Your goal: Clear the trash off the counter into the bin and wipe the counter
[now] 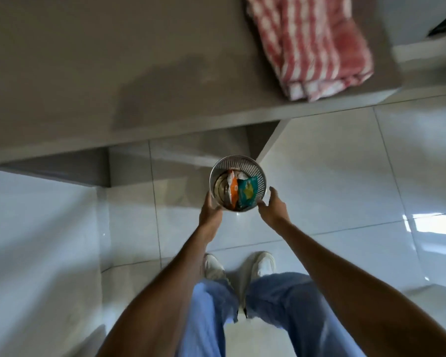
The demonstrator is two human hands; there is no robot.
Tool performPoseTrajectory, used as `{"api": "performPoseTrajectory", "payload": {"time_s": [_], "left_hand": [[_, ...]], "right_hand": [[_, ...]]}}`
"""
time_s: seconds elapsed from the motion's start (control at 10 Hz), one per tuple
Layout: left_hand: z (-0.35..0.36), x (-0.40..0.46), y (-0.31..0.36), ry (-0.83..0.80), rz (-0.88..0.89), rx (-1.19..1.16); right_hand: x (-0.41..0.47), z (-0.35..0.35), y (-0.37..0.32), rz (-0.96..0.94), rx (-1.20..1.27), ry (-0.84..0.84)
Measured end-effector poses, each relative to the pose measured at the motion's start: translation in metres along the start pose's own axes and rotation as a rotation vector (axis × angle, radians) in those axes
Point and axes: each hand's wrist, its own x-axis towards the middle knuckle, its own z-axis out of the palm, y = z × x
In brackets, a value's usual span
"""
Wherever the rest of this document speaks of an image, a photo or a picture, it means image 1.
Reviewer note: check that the person's right hand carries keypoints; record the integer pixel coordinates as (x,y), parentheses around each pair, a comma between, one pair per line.
(274,211)

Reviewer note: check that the person's left hand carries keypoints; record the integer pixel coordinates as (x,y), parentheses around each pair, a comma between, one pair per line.
(209,217)

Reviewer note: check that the person's right thumb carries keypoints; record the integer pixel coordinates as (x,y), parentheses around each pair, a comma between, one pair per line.
(262,207)

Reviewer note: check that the person's left thumb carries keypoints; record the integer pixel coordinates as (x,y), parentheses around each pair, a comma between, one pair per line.
(216,210)

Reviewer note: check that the white mesh waste bin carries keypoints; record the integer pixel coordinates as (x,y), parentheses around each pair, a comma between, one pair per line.
(237,183)

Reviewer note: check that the person's left forearm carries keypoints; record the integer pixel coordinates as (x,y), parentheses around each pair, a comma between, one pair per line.
(163,289)

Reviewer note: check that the person's right forearm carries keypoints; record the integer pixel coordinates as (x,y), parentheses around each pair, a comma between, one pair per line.
(360,293)

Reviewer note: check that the teal snack wrapper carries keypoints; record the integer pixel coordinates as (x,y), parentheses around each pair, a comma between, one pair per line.
(247,192)

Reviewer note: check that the orange and white wrapper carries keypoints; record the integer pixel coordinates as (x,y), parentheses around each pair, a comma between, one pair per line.
(232,189)

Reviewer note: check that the person's left white shoe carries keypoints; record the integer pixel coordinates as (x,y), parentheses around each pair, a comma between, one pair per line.
(214,266)

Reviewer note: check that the person's white shoe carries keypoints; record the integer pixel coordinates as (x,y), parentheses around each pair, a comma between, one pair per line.
(263,264)
(214,266)

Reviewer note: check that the person's right white shoe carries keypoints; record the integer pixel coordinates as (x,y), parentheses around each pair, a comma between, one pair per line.
(263,264)

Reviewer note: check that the person's blue jeans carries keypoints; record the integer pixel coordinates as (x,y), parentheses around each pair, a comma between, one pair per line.
(260,316)

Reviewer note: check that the grey table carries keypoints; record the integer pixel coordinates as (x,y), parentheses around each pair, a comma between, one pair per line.
(163,70)

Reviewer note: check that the red and white checked cloth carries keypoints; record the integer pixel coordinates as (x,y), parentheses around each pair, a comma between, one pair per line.
(309,44)

